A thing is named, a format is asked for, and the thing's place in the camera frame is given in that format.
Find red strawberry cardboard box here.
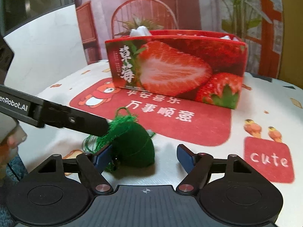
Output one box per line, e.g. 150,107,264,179
105,30,248,109

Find person's left hand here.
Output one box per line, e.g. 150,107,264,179
1,119,27,187

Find cartoon printed table mat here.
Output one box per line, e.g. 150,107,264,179
21,58,303,227

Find green tasselled soft pouch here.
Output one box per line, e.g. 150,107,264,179
82,107,155,173

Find living room scene backdrop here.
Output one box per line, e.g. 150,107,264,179
74,0,284,78

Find white cloth in box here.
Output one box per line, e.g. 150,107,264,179
129,26,152,37

